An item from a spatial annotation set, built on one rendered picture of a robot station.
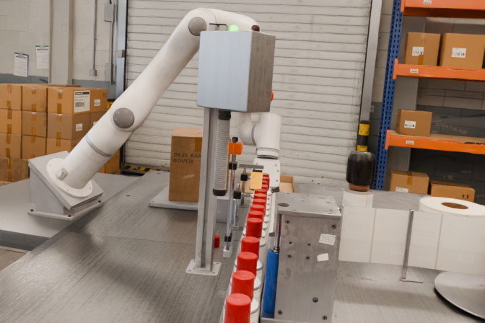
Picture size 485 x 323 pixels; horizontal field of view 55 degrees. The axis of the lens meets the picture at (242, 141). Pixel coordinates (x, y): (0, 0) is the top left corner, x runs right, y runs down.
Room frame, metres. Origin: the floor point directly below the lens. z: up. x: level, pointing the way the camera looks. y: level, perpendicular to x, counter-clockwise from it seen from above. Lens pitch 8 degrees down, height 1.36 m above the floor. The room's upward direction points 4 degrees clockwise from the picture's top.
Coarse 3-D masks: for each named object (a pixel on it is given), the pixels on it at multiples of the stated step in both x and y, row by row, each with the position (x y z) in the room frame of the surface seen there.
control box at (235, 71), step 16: (208, 32) 1.16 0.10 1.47; (224, 32) 1.13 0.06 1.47; (240, 32) 1.10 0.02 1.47; (256, 32) 1.09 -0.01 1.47; (208, 48) 1.16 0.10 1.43; (224, 48) 1.13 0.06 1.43; (240, 48) 1.10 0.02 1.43; (256, 48) 1.09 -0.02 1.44; (272, 48) 1.14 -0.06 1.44; (208, 64) 1.16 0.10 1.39; (224, 64) 1.13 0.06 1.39; (240, 64) 1.09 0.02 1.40; (256, 64) 1.09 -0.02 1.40; (272, 64) 1.14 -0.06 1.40; (208, 80) 1.16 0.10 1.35; (224, 80) 1.12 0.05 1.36; (240, 80) 1.09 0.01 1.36; (256, 80) 1.10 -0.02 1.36; (208, 96) 1.16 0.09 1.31; (224, 96) 1.12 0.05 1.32; (240, 96) 1.09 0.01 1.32; (256, 96) 1.10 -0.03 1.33
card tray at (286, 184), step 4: (248, 172) 2.42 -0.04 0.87; (280, 176) 2.40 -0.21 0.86; (284, 176) 2.40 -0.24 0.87; (288, 176) 2.40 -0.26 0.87; (292, 176) 2.40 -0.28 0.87; (248, 180) 2.38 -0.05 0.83; (280, 180) 2.40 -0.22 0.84; (284, 180) 2.40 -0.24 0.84; (288, 180) 2.40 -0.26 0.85; (292, 180) 2.36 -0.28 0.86; (240, 184) 2.14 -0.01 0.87; (248, 184) 2.30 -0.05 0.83; (280, 184) 2.35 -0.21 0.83; (284, 184) 2.36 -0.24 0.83; (288, 184) 2.36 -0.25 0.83; (292, 184) 2.32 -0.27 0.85; (240, 188) 2.16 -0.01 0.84; (248, 188) 2.21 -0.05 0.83; (280, 188) 2.25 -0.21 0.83; (284, 188) 2.26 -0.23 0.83; (288, 188) 2.27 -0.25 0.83; (292, 188) 2.27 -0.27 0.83; (248, 192) 2.13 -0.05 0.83; (252, 192) 2.14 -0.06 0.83; (288, 192) 2.19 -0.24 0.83; (292, 192) 2.20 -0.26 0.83
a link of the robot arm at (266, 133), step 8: (264, 120) 1.63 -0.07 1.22; (272, 120) 1.62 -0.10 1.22; (280, 120) 1.64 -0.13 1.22; (256, 128) 1.64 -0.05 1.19; (264, 128) 1.61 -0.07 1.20; (272, 128) 1.61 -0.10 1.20; (280, 128) 1.63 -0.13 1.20; (256, 136) 1.62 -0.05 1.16; (264, 136) 1.60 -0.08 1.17; (272, 136) 1.60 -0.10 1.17; (280, 136) 1.63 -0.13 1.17; (256, 144) 1.63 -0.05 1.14; (264, 144) 1.59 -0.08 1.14; (272, 144) 1.59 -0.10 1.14
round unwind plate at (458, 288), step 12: (444, 276) 1.15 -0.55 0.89; (456, 276) 1.15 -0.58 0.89; (468, 276) 1.16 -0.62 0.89; (480, 276) 1.16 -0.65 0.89; (444, 288) 1.07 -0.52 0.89; (456, 288) 1.07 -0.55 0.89; (468, 288) 1.08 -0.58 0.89; (480, 288) 1.08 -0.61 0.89; (456, 300) 1.01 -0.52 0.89; (468, 300) 1.02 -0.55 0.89; (480, 300) 1.02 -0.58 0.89; (468, 312) 0.96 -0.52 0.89; (480, 312) 0.96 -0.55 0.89
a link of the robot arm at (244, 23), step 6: (216, 12) 1.62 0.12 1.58; (222, 12) 1.60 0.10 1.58; (228, 12) 1.58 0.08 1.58; (216, 18) 1.61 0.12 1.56; (222, 18) 1.59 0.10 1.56; (228, 18) 1.56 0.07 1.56; (234, 18) 1.55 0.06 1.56; (240, 18) 1.55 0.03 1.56; (246, 18) 1.55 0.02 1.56; (228, 24) 1.56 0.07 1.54; (234, 24) 1.54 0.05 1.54; (240, 24) 1.54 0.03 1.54; (246, 24) 1.54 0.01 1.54; (252, 24) 1.54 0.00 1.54; (228, 30) 1.56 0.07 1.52
